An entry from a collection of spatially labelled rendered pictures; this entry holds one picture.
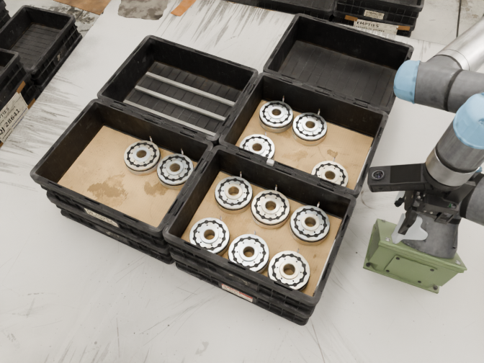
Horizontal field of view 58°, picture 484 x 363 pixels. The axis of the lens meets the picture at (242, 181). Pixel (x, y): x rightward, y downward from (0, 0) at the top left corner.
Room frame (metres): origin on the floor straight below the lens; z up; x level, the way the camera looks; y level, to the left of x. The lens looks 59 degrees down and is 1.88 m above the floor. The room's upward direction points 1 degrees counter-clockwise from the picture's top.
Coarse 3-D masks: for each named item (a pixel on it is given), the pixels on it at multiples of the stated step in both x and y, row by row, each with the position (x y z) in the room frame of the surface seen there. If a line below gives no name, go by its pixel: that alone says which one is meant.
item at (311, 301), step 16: (208, 160) 0.64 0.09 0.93; (256, 160) 0.64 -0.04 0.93; (288, 176) 0.59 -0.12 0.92; (304, 176) 0.59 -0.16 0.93; (192, 192) 0.55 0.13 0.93; (336, 192) 0.54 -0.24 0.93; (176, 208) 0.50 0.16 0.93; (352, 208) 0.49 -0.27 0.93; (176, 240) 0.42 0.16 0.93; (336, 240) 0.41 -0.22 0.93; (208, 256) 0.37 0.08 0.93; (240, 272) 0.34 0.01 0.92; (256, 272) 0.33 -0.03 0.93; (272, 288) 0.30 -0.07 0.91; (288, 288) 0.30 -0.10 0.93; (320, 288) 0.29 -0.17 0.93
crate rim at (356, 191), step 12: (264, 72) 0.96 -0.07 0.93; (252, 84) 0.91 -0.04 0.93; (288, 84) 0.91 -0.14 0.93; (300, 84) 0.91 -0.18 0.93; (324, 96) 0.86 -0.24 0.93; (336, 96) 0.86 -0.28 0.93; (240, 108) 0.82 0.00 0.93; (360, 108) 0.82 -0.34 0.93; (372, 108) 0.81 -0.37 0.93; (384, 120) 0.77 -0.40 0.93; (228, 132) 0.74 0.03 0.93; (228, 144) 0.69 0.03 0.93; (372, 144) 0.69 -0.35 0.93; (252, 156) 0.65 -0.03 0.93; (264, 156) 0.65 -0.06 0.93; (372, 156) 0.65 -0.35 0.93; (288, 168) 0.61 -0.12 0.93; (324, 180) 0.58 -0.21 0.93; (360, 180) 0.57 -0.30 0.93; (348, 192) 0.54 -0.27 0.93
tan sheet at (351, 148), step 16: (256, 112) 0.89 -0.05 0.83; (256, 128) 0.83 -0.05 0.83; (336, 128) 0.82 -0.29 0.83; (240, 144) 0.77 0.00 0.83; (288, 144) 0.76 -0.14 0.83; (320, 144) 0.76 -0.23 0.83; (336, 144) 0.76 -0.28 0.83; (352, 144) 0.76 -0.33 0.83; (368, 144) 0.76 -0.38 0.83; (288, 160) 0.71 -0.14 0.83; (304, 160) 0.71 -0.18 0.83; (320, 160) 0.70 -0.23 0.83; (336, 160) 0.70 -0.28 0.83; (352, 160) 0.70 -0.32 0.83; (352, 176) 0.65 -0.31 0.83
